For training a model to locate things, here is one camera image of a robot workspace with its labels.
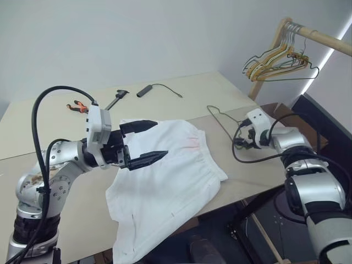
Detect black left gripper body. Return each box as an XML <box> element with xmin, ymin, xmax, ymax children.
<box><xmin>100</xmin><ymin>128</ymin><xmax>131</xmax><ymax>170</ymax></box>

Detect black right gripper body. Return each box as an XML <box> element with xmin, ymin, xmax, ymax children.
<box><xmin>233</xmin><ymin>120</ymin><xmax>258</xmax><ymax>151</ymax></box>

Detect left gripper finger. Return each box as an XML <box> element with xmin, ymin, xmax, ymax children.
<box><xmin>119</xmin><ymin>119</ymin><xmax>159</xmax><ymax>138</ymax></box>
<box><xmin>126</xmin><ymin>150</ymin><xmax>169</xmax><ymax>171</ymax></box>

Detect white shorts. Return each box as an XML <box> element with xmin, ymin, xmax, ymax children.
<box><xmin>105</xmin><ymin>118</ymin><xmax>229</xmax><ymax>264</ymax></box>

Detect black metal caliper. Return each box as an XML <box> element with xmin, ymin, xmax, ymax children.
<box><xmin>103</xmin><ymin>90</ymin><xmax>129</xmax><ymax>111</ymax></box>

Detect bunch of hangers on rack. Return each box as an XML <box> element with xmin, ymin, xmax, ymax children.
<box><xmin>246</xmin><ymin>26</ymin><xmax>310</xmax><ymax>83</ymax></box>

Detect black panel furniture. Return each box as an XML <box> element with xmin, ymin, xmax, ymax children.
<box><xmin>291</xmin><ymin>95</ymin><xmax>352</xmax><ymax>171</ymax></box>

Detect black stand base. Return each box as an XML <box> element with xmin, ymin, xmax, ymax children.
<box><xmin>227</xmin><ymin>189</ymin><xmax>325</xmax><ymax>264</ymax></box>

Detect thin wooden stick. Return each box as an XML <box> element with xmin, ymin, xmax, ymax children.
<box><xmin>251</xmin><ymin>213</ymin><xmax>291</xmax><ymax>264</ymax></box>

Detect wooden clothes rack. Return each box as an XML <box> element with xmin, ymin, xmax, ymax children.
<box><xmin>298</xmin><ymin>19</ymin><xmax>352</xmax><ymax>97</ymax></box>

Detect wooden rack rod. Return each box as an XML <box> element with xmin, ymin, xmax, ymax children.
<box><xmin>283</xmin><ymin>18</ymin><xmax>352</xmax><ymax>54</ymax></box>

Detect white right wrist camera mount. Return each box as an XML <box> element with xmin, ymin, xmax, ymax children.
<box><xmin>245</xmin><ymin>108</ymin><xmax>272</xmax><ymax>149</ymax></box>

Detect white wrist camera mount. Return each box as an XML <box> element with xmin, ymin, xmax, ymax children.
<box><xmin>81</xmin><ymin>105</ymin><xmax>113</xmax><ymax>169</ymax></box>
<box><xmin>245</xmin><ymin>108</ymin><xmax>272</xmax><ymax>149</ymax></box>

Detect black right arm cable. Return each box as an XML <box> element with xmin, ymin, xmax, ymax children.
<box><xmin>232</xmin><ymin>112</ymin><xmax>352</xmax><ymax>199</ymax></box>

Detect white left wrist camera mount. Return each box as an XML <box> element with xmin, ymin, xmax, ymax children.
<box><xmin>81</xmin><ymin>105</ymin><xmax>113</xmax><ymax>169</ymax></box>

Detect black USB hub with cable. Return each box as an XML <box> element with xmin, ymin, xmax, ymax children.
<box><xmin>135</xmin><ymin>83</ymin><xmax>184</xmax><ymax>98</ymax></box>

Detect wooden rack post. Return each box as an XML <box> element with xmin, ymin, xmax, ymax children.
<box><xmin>248</xmin><ymin>18</ymin><xmax>292</xmax><ymax>99</ymax></box>

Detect orange handled pliers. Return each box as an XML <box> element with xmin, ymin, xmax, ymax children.
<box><xmin>65</xmin><ymin>101</ymin><xmax>90</xmax><ymax>115</ymax></box>

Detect dark green wire hanger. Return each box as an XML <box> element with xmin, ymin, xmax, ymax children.
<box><xmin>255</xmin><ymin>37</ymin><xmax>320</xmax><ymax>83</ymax></box>

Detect dark grey wire hanger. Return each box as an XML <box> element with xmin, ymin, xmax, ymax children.
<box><xmin>242</xmin><ymin>23</ymin><xmax>303</xmax><ymax>75</ymax></box>

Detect white wire hanger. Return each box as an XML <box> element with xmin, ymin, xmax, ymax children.
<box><xmin>247</xmin><ymin>24</ymin><xmax>309</xmax><ymax>78</ymax></box>

